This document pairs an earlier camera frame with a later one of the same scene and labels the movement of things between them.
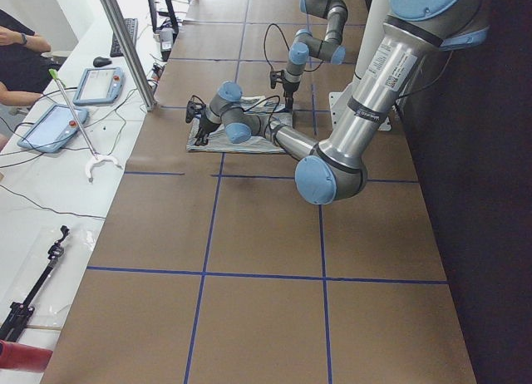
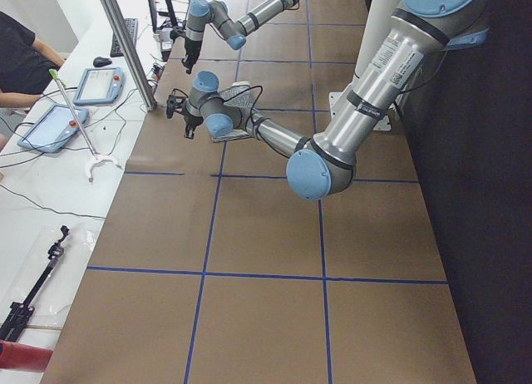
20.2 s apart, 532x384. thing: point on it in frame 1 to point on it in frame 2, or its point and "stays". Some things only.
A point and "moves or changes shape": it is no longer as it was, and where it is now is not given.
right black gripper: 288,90 to 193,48
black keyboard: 132,25 stays
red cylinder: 23,357 stays
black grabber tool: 18,314 stays
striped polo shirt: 219,140 moves or changes shape
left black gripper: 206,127 to 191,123
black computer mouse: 100,61 stays
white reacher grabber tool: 95,156 stays
